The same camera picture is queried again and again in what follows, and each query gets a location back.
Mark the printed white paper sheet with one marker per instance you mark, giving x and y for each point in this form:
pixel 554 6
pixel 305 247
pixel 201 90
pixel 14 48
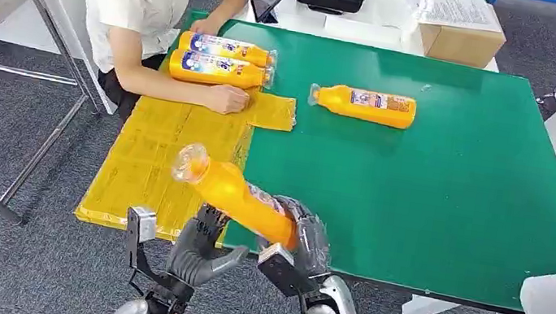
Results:
pixel 456 11

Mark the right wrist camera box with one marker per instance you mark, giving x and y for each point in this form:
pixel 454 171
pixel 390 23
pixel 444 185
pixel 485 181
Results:
pixel 276 264

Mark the white table leg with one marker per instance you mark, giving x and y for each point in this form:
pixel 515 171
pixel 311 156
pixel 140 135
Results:
pixel 428 308

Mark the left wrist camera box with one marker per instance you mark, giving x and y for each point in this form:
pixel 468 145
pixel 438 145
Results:
pixel 142 224

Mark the person's left hand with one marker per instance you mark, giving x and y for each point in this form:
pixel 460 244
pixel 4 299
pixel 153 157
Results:
pixel 206 27

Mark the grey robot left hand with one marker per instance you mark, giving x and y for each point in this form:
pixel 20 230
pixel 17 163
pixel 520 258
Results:
pixel 193 258

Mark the green mat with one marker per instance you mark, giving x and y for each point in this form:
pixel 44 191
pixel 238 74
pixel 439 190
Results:
pixel 442 190

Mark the orange drink bottle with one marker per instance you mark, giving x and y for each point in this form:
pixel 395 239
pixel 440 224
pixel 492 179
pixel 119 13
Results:
pixel 214 70
pixel 222 47
pixel 340 102
pixel 234 196

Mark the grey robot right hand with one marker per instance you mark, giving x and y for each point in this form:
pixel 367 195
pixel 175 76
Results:
pixel 312 242

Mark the yellow sheet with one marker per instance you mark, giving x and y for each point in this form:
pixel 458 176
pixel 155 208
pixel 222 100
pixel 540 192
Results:
pixel 147 159

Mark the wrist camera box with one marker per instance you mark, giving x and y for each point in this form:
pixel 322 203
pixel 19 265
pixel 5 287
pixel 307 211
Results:
pixel 142 224
pixel 276 264

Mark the person's right hand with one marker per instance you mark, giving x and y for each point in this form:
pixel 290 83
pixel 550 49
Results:
pixel 229 100

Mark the brown cardboard box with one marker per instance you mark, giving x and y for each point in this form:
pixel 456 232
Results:
pixel 459 46

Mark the white table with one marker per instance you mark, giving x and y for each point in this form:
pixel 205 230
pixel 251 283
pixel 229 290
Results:
pixel 377 31

